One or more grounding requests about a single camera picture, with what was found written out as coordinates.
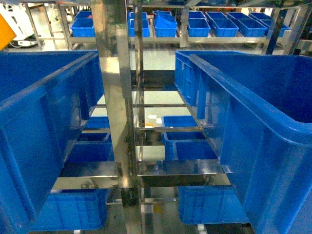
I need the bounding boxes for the yellow two-stud toy block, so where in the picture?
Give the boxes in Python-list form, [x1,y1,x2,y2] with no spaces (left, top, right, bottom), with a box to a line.
[0,14,17,50]

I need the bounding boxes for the blue bin centre below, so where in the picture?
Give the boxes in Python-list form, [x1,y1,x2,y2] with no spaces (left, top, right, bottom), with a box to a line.
[161,116,217,161]

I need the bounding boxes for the large blue bin right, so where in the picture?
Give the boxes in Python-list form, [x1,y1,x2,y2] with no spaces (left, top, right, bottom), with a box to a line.
[175,51,312,234]

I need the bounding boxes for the large blue bin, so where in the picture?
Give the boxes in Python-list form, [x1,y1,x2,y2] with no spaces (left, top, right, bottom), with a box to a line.
[0,51,103,234]
[175,51,312,234]

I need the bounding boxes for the blue bin bottom right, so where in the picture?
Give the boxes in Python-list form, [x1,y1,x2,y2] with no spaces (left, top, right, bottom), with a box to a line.
[178,186,249,225]

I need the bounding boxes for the central steel rack column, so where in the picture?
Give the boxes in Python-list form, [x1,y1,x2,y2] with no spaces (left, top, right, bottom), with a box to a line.
[91,0,142,234]

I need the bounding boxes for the large blue bin left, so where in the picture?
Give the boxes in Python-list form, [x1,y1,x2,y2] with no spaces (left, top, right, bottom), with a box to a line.
[0,51,103,234]

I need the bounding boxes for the blue bin bottom left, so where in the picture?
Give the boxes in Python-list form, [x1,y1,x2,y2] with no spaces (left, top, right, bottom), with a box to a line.
[30,189,110,231]

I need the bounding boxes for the far steel shelf rack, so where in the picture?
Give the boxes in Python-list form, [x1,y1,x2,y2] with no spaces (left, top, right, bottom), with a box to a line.
[56,0,312,49]

